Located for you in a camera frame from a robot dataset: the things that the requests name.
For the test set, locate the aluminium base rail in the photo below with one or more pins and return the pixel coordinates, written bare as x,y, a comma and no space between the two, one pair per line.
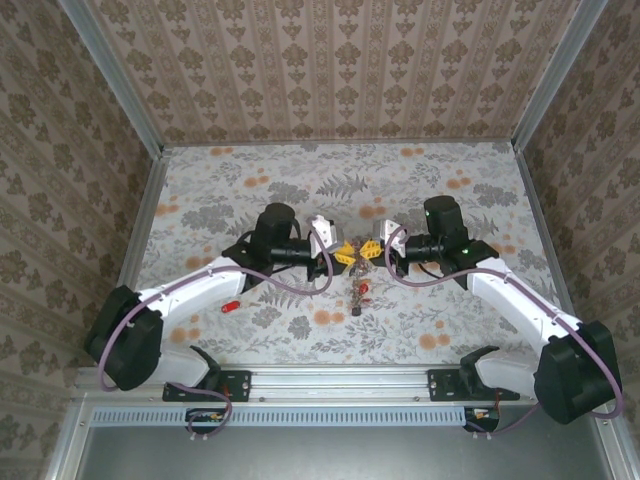
340,382

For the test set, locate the thin aluminium rail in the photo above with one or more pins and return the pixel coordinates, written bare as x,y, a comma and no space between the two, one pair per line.
250,144

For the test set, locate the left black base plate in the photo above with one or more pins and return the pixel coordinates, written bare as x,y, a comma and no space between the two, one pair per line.
240,385

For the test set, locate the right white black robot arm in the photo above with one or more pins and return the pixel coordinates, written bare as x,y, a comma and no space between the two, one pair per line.
520,300

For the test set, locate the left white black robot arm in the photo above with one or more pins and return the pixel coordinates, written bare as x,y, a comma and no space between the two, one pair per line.
200,287

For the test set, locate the aluminium side rail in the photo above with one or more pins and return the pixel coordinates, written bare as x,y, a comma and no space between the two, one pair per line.
542,225
143,225

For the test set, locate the key with red tag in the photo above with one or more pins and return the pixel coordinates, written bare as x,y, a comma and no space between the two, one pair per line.
230,306

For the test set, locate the aluminium corner post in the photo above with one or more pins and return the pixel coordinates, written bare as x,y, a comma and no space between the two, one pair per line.
557,75
114,75

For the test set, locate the aluminium frame bar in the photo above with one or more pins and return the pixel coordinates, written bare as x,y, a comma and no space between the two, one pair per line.
625,470
67,445

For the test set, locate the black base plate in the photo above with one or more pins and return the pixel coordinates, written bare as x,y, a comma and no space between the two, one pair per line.
442,385
240,385

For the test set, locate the metal keyring with keys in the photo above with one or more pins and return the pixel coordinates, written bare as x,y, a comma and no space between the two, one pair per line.
356,311

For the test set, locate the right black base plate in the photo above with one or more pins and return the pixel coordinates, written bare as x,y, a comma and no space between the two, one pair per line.
442,385

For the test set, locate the floral patterned table cover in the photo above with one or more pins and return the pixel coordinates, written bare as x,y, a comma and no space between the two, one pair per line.
225,170

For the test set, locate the grey metal sheet panel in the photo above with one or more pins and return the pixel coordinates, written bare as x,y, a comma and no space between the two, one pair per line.
340,455

